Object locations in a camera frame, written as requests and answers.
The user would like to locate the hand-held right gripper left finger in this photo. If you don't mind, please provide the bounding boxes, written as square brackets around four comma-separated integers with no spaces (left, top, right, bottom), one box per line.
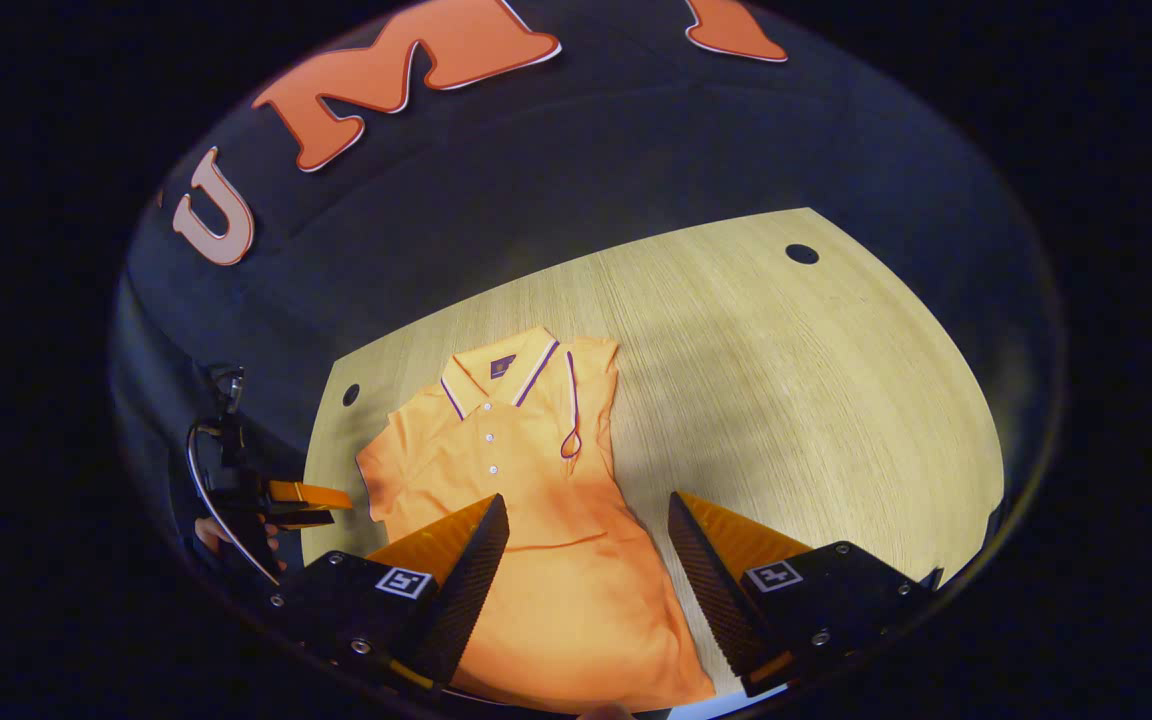
[269,492,511,691]

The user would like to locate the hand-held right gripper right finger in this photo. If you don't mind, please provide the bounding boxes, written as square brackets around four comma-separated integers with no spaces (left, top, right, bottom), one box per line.
[667,490,945,699]

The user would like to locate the orange polo T-shirt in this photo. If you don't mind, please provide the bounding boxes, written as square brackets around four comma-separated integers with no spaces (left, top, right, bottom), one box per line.
[354,325,717,715]

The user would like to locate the thin grey gripper cable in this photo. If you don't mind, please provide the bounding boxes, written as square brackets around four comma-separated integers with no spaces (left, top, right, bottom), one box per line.
[183,418,282,586]

